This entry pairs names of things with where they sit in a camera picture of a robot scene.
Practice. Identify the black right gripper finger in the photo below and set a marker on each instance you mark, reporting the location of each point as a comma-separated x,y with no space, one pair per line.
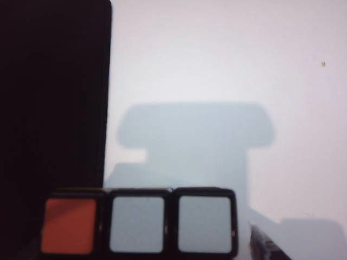
264,247

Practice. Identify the multicoloured puzzle cube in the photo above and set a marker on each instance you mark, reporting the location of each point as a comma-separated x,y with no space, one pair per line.
135,224

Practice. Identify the black mouse pad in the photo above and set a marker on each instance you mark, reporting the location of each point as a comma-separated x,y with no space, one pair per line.
54,81

